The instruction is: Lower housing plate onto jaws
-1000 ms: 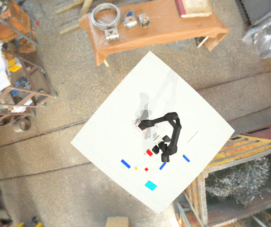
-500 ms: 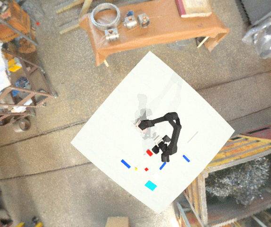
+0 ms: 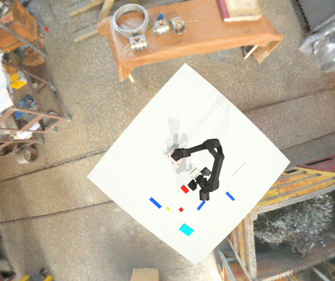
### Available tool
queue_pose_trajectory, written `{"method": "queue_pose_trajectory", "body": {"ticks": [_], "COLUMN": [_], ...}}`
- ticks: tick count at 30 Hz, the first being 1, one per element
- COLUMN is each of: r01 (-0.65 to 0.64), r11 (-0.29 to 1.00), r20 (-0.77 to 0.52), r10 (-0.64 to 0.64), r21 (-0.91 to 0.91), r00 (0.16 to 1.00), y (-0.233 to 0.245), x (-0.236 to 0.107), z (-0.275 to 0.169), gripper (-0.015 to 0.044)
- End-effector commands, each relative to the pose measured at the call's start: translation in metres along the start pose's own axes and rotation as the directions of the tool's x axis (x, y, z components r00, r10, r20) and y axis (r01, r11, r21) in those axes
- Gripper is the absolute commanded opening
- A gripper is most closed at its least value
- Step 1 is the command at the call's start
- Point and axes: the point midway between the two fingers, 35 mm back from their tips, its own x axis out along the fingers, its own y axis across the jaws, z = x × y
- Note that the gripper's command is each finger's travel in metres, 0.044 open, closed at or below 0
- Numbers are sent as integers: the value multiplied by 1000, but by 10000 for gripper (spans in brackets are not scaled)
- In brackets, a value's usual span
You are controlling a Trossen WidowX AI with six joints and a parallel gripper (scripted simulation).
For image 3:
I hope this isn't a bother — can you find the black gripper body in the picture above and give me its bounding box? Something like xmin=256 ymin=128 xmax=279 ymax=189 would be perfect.
xmin=187 ymin=167 xmax=211 ymax=191

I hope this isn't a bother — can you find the cyan flat plate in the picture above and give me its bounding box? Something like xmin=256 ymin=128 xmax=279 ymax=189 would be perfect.
xmin=179 ymin=223 xmax=194 ymax=236

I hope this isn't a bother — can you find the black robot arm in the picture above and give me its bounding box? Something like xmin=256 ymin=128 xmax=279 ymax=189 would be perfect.
xmin=170 ymin=138 xmax=225 ymax=201

